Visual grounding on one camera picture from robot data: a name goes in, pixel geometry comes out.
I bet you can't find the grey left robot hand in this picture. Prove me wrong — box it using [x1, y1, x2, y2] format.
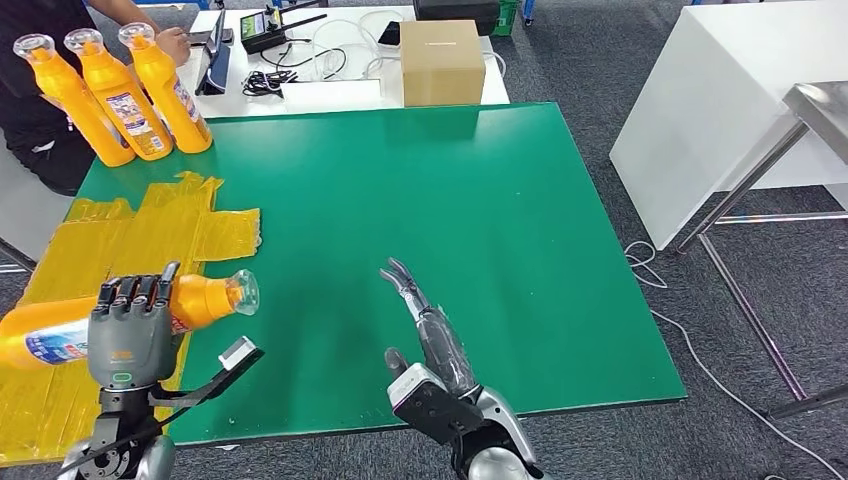
[86, 260, 183, 392]

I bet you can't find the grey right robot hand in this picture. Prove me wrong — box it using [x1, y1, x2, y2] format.
[378, 256, 481, 400]

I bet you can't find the orange detergent bottle clear cap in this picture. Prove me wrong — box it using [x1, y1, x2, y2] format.
[0, 268, 261, 372]
[63, 27, 174, 163]
[117, 22, 214, 156]
[12, 33, 138, 169]

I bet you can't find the yellow taped flattened cardboard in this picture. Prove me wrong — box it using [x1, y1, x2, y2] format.
[0, 170, 264, 466]

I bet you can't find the person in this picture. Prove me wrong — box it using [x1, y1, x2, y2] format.
[0, 0, 193, 198]

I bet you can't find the white flat box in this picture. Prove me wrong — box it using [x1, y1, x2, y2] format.
[280, 78, 384, 115]

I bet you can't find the brown cardboard box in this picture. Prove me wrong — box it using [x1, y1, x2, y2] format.
[398, 19, 488, 108]

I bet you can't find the tablet in dark case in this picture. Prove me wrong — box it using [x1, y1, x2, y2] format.
[194, 9, 233, 97]

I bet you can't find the person's right hand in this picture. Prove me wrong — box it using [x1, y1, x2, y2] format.
[155, 26, 193, 69]

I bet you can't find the dark handheld phone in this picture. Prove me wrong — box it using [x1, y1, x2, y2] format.
[188, 27, 235, 48]

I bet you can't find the green plastic crate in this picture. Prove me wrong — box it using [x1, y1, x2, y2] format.
[493, 0, 522, 36]

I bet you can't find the black carrying case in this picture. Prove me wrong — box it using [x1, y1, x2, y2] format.
[411, 0, 501, 37]

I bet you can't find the black remote controller with antennas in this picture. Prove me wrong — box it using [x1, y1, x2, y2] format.
[239, 5, 329, 56]

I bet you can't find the white cabinet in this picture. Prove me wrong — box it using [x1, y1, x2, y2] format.
[608, 0, 848, 252]

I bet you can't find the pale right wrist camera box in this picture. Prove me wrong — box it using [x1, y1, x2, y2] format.
[386, 362, 486, 446]

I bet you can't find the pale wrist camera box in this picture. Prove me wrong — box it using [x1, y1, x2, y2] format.
[148, 335, 266, 407]
[386, 362, 486, 446]

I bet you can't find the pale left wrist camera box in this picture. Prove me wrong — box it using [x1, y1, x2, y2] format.
[148, 335, 266, 407]

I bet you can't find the white floor cable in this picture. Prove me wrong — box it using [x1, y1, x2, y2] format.
[623, 240, 848, 478]

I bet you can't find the white desk cable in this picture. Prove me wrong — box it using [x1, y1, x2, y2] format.
[307, 7, 403, 82]

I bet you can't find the black cable bundle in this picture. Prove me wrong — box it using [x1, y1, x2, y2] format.
[241, 69, 299, 100]

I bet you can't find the black looped desk cable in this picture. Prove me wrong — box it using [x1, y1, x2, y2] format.
[259, 40, 348, 82]

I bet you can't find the steel frame table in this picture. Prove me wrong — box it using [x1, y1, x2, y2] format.
[676, 80, 848, 420]

